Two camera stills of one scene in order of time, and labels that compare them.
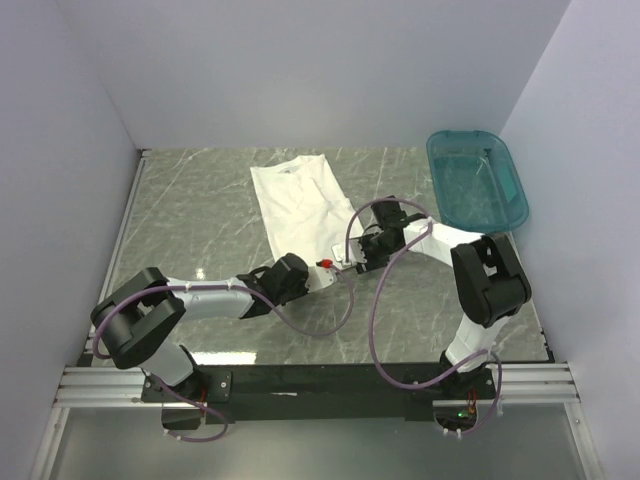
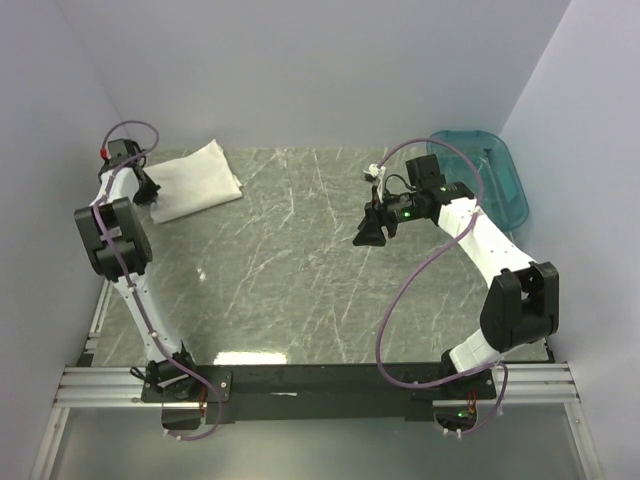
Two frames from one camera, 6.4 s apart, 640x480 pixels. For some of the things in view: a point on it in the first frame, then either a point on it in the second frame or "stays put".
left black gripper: [304, 288] to [147, 197]
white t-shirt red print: [305, 209] to [198, 181]
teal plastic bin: [477, 182] stays put
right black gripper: [370, 263] to [370, 228]
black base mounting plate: [317, 392] stays put
